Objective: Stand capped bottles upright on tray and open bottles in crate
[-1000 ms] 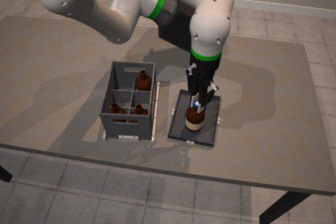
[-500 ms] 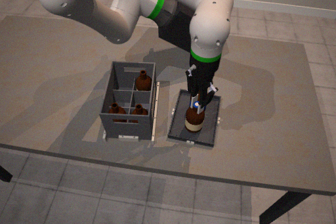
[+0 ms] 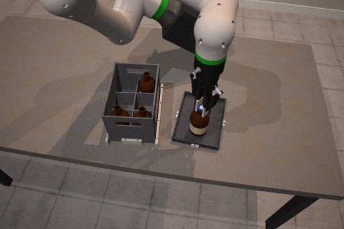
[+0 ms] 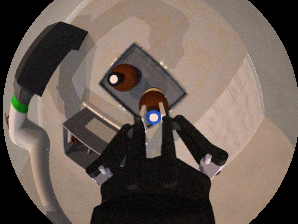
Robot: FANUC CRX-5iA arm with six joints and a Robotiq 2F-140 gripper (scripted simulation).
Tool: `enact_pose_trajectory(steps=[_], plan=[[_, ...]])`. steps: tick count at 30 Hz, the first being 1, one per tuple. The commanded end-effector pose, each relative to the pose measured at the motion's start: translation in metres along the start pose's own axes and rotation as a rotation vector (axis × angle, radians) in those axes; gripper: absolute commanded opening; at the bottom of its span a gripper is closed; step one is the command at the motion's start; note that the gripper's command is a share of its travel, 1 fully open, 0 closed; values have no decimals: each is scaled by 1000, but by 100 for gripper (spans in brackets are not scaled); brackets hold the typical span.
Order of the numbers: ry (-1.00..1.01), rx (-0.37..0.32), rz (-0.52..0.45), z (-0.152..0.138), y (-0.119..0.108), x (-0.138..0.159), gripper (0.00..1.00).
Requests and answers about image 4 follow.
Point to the grey divided crate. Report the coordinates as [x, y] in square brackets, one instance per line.
[92, 131]

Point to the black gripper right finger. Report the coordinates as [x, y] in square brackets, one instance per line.
[210, 157]

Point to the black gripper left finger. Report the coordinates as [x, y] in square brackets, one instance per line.
[111, 158]

